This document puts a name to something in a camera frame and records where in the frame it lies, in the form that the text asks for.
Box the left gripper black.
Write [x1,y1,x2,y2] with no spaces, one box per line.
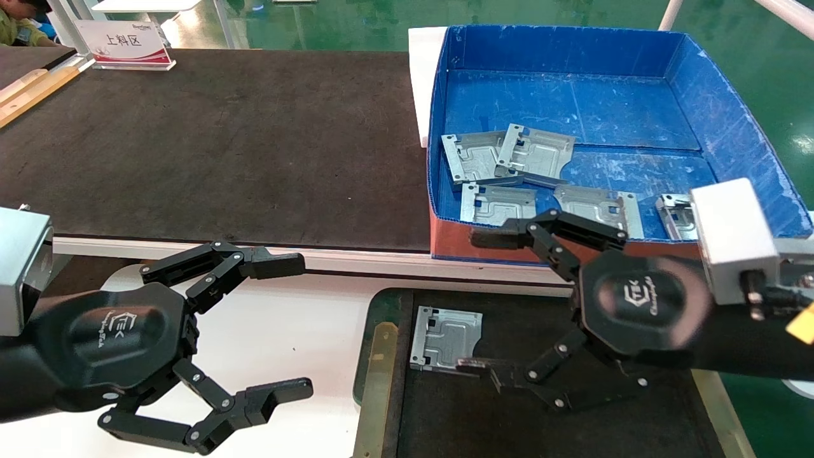
[32,240,314,455]

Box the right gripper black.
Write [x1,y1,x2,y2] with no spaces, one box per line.
[457,209,713,413]

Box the stamped metal plate part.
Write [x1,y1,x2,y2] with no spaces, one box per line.
[553,184,644,239]
[460,183,538,228]
[655,193,700,241]
[441,130,525,191]
[409,305,484,376]
[495,123,577,189]

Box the black container tray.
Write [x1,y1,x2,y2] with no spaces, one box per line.
[353,286,726,458]

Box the brass coloured strip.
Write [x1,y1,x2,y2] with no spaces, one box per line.
[353,321,399,458]

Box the black belt conveyor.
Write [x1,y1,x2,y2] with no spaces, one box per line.
[0,46,770,293]

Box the blue corrugated plastic box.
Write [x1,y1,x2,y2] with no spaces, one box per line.
[427,24,814,274]

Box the white foam board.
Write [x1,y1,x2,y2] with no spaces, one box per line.
[408,27,449,148]

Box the dark wooden strip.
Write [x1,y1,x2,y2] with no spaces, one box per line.
[0,66,81,128]

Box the red white sign stand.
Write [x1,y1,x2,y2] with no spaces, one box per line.
[73,19,177,71]

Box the white pipe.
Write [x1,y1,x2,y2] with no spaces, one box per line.
[658,0,686,31]
[754,0,814,40]

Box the light wooden strip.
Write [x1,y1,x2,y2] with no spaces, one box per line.
[0,68,50,106]

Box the white background table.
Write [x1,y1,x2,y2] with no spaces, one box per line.
[91,0,203,15]

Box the distant person in yellow coat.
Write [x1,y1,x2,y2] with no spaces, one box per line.
[0,0,57,47]

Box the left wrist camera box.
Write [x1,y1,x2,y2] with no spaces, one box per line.
[0,207,53,337]

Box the yellow cable tag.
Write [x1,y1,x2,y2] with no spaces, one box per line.
[785,302,814,345]

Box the grey metal tube frame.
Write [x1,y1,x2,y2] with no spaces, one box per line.
[45,0,96,64]

